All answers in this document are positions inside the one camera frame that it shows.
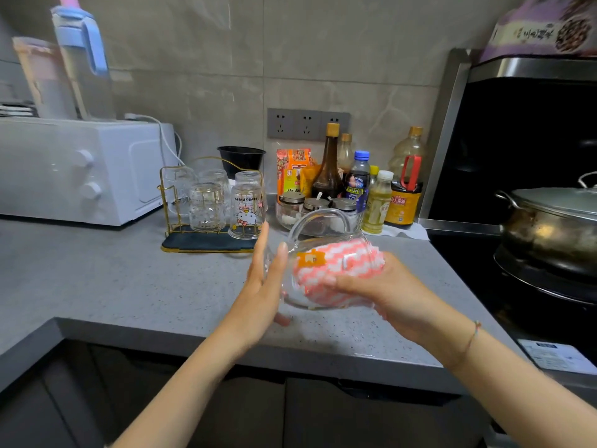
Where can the person's right hand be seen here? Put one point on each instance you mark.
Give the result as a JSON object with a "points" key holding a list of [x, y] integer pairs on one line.
{"points": [[415, 312]]}

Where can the person's left hand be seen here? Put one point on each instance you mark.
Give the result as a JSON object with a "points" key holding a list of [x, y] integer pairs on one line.
{"points": [[254, 307]]}

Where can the pink striped cloth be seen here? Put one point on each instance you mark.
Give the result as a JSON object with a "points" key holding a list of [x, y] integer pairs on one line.
{"points": [[350, 258]]}

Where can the cartoon cat print glass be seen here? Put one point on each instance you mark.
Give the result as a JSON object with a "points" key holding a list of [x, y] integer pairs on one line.
{"points": [[247, 212]]}

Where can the short textured glass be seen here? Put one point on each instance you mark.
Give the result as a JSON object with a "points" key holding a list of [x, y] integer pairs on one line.
{"points": [[206, 207]]}

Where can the penguin print glass mug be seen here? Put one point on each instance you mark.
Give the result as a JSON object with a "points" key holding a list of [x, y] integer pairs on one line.
{"points": [[322, 214]]}

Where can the embossed ribbed clear glass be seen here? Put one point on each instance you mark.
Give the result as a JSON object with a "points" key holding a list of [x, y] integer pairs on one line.
{"points": [[214, 176]]}

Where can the person's left forearm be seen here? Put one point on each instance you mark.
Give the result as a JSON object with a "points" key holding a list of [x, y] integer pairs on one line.
{"points": [[177, 401]]}

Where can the white paper towel sheet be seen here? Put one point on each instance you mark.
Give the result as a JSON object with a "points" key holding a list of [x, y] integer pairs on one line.
{"points": [[412, 233]]}

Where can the clear round condiment tray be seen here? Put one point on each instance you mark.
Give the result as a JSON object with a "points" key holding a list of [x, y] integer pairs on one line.
{"points": [[284, 223]]}

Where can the yellow liquid bottle white cap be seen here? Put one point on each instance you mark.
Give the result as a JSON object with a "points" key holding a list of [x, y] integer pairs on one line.
{"points": [[377, 207]]}

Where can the glass spice jar steel lid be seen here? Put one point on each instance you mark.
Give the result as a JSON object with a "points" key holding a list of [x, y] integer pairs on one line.
{"points": [[316, 203], [345, 204], [292, 198]]}

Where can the yellow seasoning pouch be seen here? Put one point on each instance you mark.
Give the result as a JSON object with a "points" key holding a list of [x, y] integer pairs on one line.
{"points": [[310, 179]]}

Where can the dark bottle blue cap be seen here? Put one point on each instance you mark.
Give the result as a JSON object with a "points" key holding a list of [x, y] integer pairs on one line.
{"points": [[357, 184]]}

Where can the orange seasoning packet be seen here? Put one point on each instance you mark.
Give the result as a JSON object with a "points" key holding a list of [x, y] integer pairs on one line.
{"points": [[294, 170]]}

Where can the small bottle yellow cap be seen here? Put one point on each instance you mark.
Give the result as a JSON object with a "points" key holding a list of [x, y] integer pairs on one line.
{"points": [[374, 171]]}

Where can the dark brown glass bottle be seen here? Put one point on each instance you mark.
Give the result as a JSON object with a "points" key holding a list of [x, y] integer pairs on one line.
{"points": [[328, 179]]}

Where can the white label sticker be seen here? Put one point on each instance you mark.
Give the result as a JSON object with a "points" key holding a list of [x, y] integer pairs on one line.
{"points": [[557, 356]]}

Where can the stainless steel pot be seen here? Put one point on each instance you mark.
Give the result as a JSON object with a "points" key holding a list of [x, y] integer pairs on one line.
{"points": [[545, 240]]}

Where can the black plastic bowl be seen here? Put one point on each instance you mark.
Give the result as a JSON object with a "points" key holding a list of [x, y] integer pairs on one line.
{"points": [[241, 158]]}

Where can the clear bottle brown cap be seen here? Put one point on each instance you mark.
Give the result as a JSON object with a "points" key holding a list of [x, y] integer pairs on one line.
{"points": [[345, 153]]}

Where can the steel pot lid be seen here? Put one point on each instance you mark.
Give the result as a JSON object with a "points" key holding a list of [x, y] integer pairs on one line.
{"points": [[559, 200]]}

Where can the white microwave oven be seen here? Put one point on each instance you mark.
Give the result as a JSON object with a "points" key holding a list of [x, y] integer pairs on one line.
{"points": [[79, 172]]}

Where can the clear jug blue lid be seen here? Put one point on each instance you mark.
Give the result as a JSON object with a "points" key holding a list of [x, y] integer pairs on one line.
{"points": [[86, 88]]}

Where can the purple food packet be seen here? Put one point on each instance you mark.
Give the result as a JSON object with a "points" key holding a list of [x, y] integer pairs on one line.
{"points": [[527, 34]]}

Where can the clear container pink lid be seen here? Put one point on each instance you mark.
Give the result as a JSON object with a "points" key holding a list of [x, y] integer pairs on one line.
{"points": [[46, 86]]}

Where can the stack of flat coasters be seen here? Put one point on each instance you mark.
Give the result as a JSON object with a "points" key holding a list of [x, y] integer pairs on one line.
{"points": [[16, 110]]}

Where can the grey wall socket panel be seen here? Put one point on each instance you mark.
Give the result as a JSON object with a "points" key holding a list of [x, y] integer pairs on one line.
{"points": [[308, 124]]}

